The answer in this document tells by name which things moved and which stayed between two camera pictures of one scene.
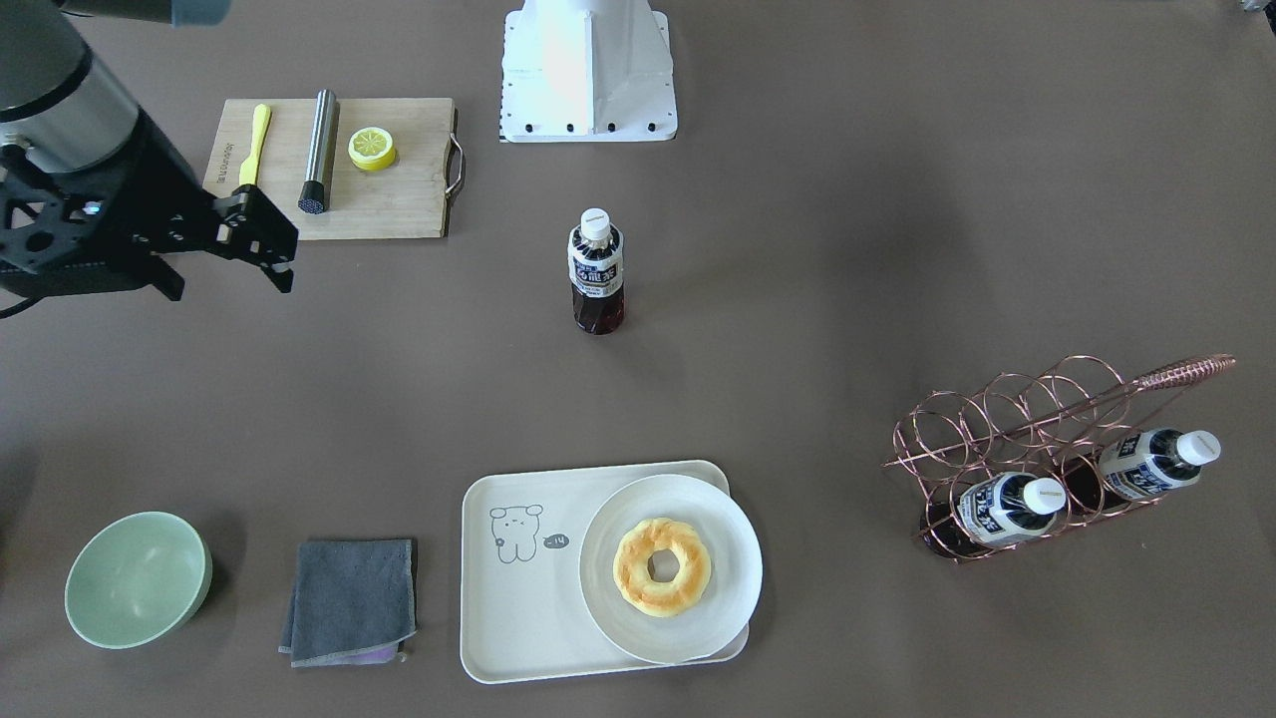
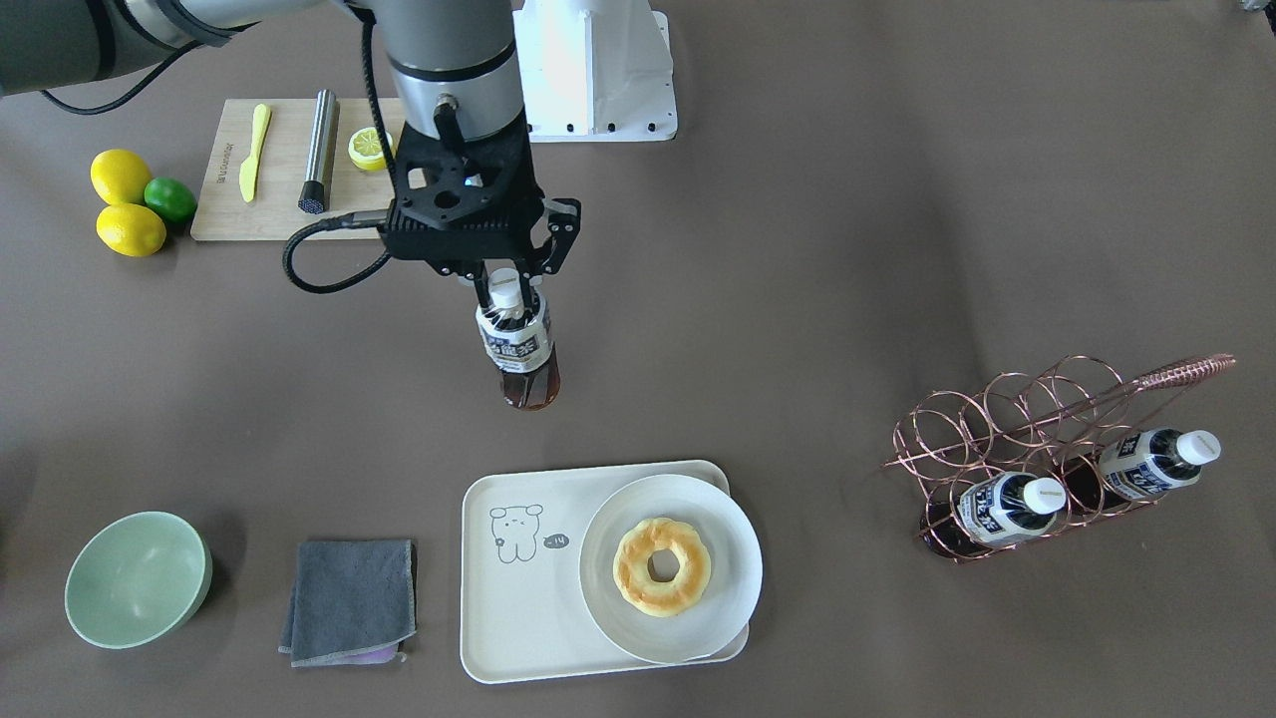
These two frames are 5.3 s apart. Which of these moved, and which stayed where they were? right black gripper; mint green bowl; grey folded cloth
Moved: right black gripper
Stayed: grey folded cloth; mint green bowl
